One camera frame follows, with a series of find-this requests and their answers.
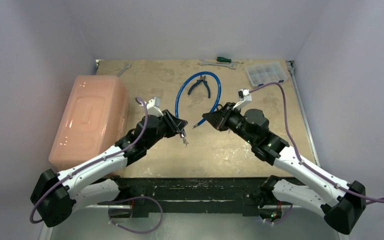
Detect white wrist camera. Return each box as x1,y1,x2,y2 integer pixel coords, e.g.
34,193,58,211
233,88,252,111
146,96,163,117

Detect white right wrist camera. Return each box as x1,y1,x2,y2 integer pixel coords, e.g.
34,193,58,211
233,88,252,111

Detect silver wrench near screwdriver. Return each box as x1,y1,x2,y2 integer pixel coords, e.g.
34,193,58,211
198,59,236,70

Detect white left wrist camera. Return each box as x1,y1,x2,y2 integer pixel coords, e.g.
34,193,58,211
146,96,163,117

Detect blue cable lock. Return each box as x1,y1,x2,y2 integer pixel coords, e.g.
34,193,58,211
174,71,222,118

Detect green-handled screwdriver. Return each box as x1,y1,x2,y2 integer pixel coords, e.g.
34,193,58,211
216,56,243,64

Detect pink plastic storage box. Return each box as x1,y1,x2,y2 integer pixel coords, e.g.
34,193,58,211
48,75,129,171

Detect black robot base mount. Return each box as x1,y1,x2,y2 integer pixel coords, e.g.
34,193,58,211
99,177,290,221

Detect small silver keys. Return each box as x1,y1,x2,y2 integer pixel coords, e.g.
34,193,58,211
179,130,189,147

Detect clear plastic organizer box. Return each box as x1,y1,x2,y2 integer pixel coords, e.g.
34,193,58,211
245,61,289,88

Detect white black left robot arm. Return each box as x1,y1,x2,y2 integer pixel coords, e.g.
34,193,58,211
29,109,188,228

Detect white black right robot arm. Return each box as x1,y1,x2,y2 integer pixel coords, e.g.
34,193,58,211
202,102,367,235

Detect blue-handled pliers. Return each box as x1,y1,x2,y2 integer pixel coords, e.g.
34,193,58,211
187,75,211,99

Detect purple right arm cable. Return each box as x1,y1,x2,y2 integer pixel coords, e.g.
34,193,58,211
248,81,384,226

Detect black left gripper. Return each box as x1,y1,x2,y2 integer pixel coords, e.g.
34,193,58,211
145,109,187,150

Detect small silver wrench left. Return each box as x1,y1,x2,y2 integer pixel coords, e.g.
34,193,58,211
116,63,132,77

